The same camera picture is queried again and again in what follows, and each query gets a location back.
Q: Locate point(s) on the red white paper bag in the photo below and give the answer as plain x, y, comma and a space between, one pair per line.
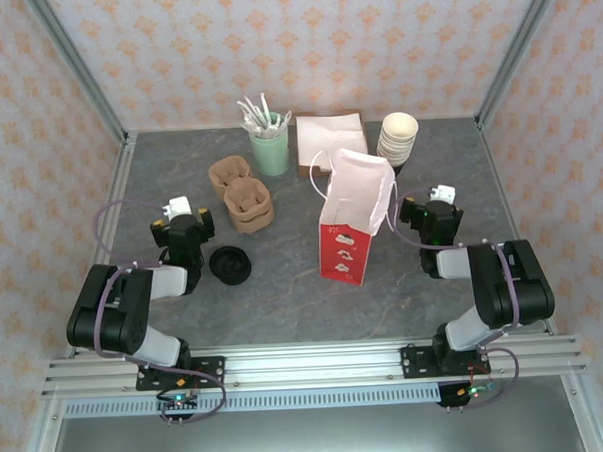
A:
345, 254

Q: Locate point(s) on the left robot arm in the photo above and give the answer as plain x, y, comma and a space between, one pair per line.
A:
110, 314

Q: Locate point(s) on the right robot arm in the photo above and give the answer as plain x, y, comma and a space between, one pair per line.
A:
509, 287

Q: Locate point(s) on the black cup lid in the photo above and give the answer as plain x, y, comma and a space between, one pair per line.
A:
229, 265

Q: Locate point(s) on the stack of paper cups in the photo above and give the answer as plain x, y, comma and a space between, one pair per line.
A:
397, 132

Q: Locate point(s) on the mint green holder cup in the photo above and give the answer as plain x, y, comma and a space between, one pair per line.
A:
270, 155

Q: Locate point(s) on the small circuit board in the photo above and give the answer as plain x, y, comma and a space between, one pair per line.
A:
178, 402
471, 392

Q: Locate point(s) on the grey metal sheet panel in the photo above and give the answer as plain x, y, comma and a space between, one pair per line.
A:
316, 440

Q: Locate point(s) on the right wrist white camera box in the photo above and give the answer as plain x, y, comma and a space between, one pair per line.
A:
442, 194

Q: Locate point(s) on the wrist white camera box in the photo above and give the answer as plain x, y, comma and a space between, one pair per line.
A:
442, 194
178, 206

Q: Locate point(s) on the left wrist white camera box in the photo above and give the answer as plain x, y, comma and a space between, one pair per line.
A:
178, 206

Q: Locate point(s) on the aluminium side rail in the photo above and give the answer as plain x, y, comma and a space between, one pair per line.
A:
121, 174
493, 147

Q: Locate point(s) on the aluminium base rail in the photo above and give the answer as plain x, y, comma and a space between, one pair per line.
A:
312, 365

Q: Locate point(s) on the aluminium frame post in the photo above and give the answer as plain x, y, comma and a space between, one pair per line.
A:
80, 65
518, 46

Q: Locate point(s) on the aluminium frame leg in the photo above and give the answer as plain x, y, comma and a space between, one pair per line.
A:
585, 419
41, 442

